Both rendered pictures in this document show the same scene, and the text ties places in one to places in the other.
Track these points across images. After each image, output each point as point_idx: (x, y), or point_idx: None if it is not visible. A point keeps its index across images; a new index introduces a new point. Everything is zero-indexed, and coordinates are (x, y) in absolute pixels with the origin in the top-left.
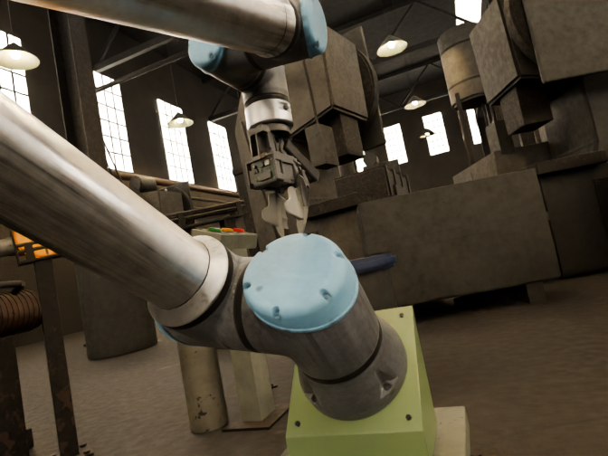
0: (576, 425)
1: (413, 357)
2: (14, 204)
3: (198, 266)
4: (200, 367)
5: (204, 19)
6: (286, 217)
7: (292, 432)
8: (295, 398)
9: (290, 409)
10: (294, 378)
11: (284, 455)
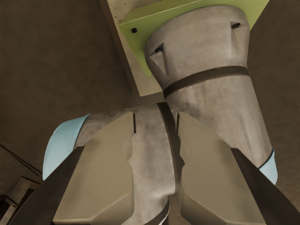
0: None
1: (250, 26)
2: None
3: (161, 224)
4: None
5: None
6: (130, 139)
7: (151, 75)
8: (145, 67)
9: (144, 70)
10: (139, 60)
11: (129, 54)
